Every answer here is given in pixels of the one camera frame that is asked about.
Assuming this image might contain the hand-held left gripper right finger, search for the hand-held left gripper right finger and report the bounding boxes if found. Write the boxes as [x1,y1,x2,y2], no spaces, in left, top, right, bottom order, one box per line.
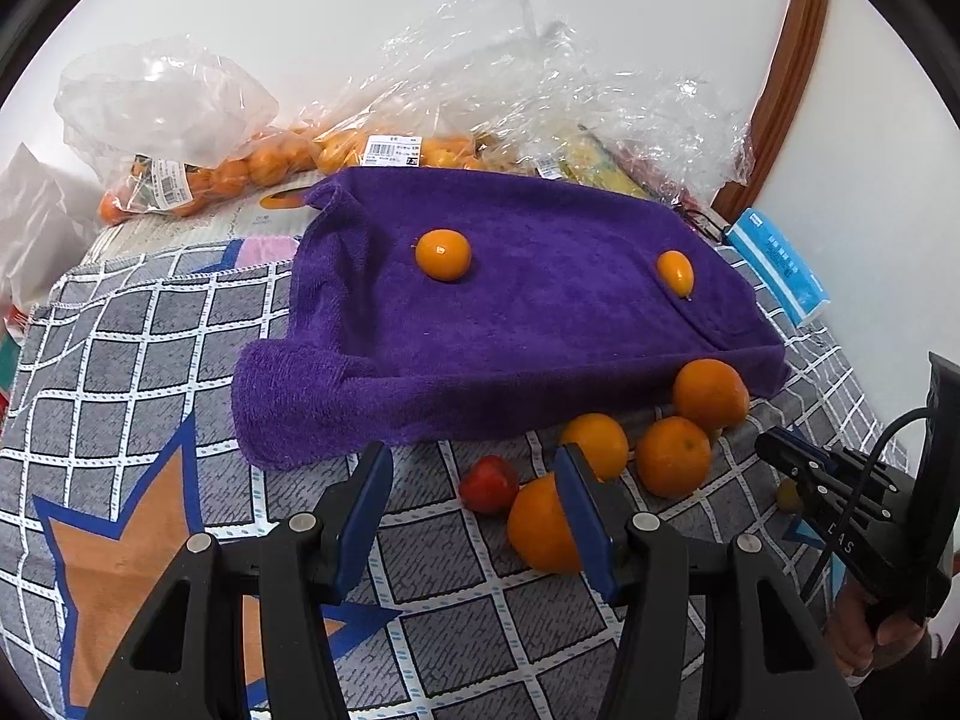
[553,442,863,720]

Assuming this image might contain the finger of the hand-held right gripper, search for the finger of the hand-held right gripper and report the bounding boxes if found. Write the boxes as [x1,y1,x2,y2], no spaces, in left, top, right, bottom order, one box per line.
[756,427,832,478]
[796,469,893,518]

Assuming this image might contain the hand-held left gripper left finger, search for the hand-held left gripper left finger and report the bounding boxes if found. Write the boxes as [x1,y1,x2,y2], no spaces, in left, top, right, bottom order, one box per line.
[86,441,395,720]

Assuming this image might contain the large orange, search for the large orange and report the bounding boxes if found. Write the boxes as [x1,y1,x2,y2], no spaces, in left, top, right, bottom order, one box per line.
[508,476,584,575]
[559,412,629,482]
[636,416,712,498]
[672,358,751,432]

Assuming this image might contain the small red fruit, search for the small red fruit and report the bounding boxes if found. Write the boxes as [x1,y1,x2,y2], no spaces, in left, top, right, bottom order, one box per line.
[459,455,520,515]

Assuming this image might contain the purple towel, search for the purple towel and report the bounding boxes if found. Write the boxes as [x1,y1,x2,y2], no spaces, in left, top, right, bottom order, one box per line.
[231,167,788,470]

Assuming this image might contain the person's right hand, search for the person's right hand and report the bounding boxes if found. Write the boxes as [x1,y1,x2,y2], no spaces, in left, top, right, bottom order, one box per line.
[827,581,932,685]

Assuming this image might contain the blue tissue pack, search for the blue tissue pack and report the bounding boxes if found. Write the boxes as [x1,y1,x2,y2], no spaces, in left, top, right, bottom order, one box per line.
[726,208,832,329]

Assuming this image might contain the oval orange kumquat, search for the oval orange kumquat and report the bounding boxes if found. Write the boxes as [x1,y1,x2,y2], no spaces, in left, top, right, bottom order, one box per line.
[656,250,695,301]

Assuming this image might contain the grey checkered star blanket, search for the grey checkered star blanket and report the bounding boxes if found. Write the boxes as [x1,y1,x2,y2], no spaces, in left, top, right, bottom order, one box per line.
[0,236,901,720]

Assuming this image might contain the small round mandarin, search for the small round mandarin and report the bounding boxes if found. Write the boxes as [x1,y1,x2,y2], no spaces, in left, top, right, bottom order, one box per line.
[415,229,473,284]

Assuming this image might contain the yellow printed package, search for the yellow printed package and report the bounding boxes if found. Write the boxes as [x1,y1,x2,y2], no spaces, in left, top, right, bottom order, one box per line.
[536,131,653,200]

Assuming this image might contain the labelled bag of oranges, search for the labelled bag of oranges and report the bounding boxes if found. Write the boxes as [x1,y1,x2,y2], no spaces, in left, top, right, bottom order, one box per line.
[311,127,518,175]

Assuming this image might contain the crumpled clear plastic wrap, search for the crumpled clear plastic wrap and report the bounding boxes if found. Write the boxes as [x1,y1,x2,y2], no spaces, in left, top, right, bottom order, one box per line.
[322,0,755,205]

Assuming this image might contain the clear bag of mandarins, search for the clear bag of mandarins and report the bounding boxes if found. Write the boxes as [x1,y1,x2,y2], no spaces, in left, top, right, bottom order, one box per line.
[55,36,320,227]

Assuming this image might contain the white plastic bag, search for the white plastic bag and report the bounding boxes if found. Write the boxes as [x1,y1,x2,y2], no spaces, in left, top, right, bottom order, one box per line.
[0,141,102,316]

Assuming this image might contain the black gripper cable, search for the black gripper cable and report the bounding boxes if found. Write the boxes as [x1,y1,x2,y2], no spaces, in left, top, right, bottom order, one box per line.
[806,406,937,605]

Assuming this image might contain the black cord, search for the black cord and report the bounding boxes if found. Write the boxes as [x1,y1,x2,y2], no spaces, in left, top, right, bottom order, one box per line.
[675,202,732,245]

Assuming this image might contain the brown wooden door frame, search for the brown wooden door frame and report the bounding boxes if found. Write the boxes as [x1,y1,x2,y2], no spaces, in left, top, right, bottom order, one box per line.
[709,0,835,220]

